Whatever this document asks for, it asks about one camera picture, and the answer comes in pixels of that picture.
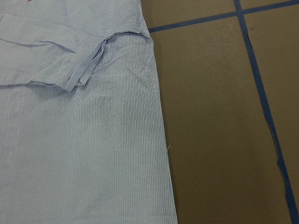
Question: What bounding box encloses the light blue striped shirt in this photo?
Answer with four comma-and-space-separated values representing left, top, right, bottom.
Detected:
0, 0, 178, 224

